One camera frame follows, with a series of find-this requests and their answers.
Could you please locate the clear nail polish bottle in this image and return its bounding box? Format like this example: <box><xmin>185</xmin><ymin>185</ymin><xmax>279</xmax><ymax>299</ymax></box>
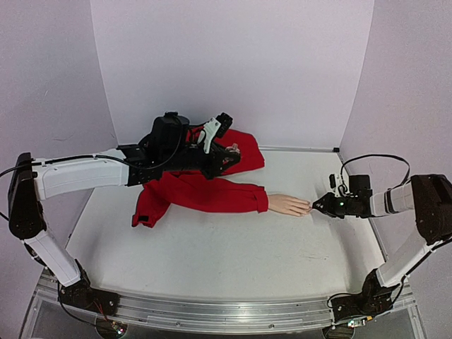
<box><xmin>225</xmin><ymin>143</ymin><xmax>241</xmax><ymax>155</ymax></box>

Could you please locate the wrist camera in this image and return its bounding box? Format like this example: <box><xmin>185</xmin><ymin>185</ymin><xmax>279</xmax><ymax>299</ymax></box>
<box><xmin>197</xmin><ymin>112</ymin><xmax>233</xmax><ymax>154</ymax></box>
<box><xmin>328</xmin><ymin>174</ymin><xmax>348</xmax><ymax>197</ymax></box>

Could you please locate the red jacket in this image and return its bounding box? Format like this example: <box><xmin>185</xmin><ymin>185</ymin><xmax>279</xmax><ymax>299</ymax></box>
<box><xmin>131</xmin><ymin>129</ymin><xmax>268</xmax><ymax>229</ymax></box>

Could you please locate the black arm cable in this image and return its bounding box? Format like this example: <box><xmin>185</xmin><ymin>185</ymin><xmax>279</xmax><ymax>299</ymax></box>
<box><xmin>338</xmin><ymin>153</ymin><xmax>411</xmax><ymax>188</ymax></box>
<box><xmin>0</xmin><ymin>165</ymin><xmax>36</xmax><ymax>220</ymax></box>

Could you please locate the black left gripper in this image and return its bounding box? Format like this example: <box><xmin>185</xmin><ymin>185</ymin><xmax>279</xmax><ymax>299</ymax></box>
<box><xmin>164</xmin><ymin>141</ymin><xmax>243</xmax><ymax>181</ymax></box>

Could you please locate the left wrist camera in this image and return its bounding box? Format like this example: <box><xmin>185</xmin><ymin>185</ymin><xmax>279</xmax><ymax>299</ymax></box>
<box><xmin>197</xmin><ymin>112</ymin><xmax>233</xmax><ymax>154</ymax></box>

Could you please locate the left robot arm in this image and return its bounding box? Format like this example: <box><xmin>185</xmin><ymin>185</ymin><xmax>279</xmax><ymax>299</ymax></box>
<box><xmin>8</xmin><ymin>112</ymin><xmax>241</xmax><ymax>316</ymax></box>

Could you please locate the aluminium table front rail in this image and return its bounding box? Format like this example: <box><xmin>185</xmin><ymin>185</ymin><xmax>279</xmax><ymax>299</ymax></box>
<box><xmin>20</xmin><ymin>270</ymin><xmax>425</xmax><ymax>338</ymax></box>

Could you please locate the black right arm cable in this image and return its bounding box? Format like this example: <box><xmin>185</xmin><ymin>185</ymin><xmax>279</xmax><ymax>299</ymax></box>
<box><xmin>338</xmin><ymin>153</ymin><xmax>411</xmax><ymax>188</ymax></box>

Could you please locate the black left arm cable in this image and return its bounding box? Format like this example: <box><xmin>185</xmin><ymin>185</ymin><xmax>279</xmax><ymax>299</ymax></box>
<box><xmin>0</xmin><ymin>165</ymin><xmax>36</xmax><ymax>220</ymax></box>

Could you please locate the mannequin hand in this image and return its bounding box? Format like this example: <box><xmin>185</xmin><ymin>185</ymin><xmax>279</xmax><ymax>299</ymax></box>
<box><xmin>268</xmin><ymin>194</ymin><xmax>311</xmax><ymax>217</ymax></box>

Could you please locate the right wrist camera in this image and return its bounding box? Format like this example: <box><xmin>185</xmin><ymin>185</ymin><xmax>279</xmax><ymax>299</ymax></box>
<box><xmin>328</xmin><ymin>174</ymin><xmax>348</xmax><ymax>197</ymax></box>

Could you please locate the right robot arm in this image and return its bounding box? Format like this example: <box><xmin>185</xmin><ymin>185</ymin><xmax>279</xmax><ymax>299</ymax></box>
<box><xmin>312</xmin><ymin>174</ymin><xmax>451</xmax><ymax>320</ymax></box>

